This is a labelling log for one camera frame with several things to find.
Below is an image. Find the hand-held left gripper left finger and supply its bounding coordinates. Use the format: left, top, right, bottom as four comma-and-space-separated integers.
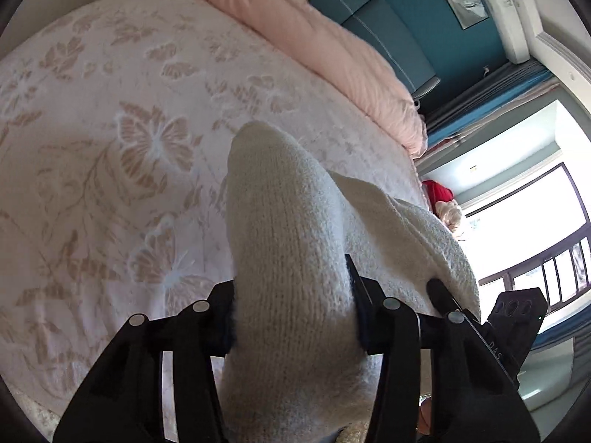
52, 281, 237, 443

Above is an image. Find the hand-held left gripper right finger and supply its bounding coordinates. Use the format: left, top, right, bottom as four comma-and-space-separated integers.
345, 254, 541, 443

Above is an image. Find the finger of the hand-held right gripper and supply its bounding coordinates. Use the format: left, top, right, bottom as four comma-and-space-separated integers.
426, 278, 465, 317

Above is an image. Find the cream sweater with black hearts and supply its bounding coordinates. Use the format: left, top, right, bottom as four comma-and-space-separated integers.
221, 121, 481, 443

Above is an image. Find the cream plush cloth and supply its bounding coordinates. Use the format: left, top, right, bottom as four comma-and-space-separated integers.
436, 200, 466, 243

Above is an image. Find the window with railing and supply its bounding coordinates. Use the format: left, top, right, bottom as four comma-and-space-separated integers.
462, 161, 591, 324

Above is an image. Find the white fluffy rug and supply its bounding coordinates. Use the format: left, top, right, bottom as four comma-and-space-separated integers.
7, 385, 63, 441

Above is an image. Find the grey curtain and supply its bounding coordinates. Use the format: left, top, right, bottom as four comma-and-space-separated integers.
422, 62, 561, 148

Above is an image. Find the pink butterfly print blanket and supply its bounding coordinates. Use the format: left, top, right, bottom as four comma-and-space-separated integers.
0, 0, 428, 425

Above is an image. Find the blue padded headboard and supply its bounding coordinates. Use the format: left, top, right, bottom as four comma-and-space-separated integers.
307, 0, 439, 102

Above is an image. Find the pink duvet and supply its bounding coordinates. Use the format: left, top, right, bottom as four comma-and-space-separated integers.
157, 0, 428, 158

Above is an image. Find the white air conditioner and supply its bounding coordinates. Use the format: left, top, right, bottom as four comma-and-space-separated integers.
480, 0, 532, 63

